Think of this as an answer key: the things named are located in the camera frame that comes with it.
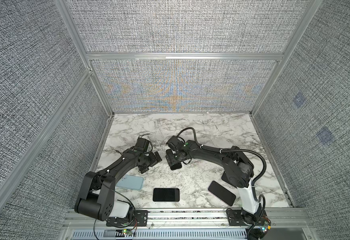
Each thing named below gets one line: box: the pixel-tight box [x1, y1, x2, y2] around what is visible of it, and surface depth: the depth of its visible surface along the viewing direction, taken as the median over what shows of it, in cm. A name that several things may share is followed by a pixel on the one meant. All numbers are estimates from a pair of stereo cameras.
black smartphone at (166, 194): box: [152, 188, 180, 202], surface depth 83 cm
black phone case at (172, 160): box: [165, 149, 182, 171], surface depth 84 cm
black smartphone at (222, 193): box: [208, 180, 236, 207], surface depth 83 cm
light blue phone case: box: [115, 174, 144, 190], surface depth 88 cm
